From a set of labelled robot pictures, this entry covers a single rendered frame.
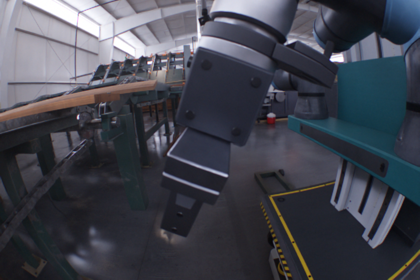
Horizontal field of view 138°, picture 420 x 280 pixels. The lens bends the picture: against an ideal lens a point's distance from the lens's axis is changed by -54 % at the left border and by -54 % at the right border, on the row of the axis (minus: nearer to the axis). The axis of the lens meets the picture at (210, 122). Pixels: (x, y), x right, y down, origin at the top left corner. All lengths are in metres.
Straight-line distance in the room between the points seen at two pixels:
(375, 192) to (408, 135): 0.41
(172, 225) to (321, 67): 0.18
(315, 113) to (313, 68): 0.54
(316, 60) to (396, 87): 0.43
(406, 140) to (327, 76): 0.26
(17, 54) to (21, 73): 0.78
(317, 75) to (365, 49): 0.60
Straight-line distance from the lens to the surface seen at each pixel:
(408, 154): 0.37
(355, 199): 0.84
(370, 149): 0.42
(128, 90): 1.14
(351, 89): 0.68
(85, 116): 0.95
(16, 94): 7.84
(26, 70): 8.24
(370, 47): 0.73
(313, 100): 0.70
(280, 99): 4.87
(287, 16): 0.15
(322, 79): 0.16
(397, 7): 0.18
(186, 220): 0.15
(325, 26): 0.26
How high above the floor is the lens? 0.85
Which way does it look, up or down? 10 degrees down
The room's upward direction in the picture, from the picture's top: 4 degrees counter-clockwise
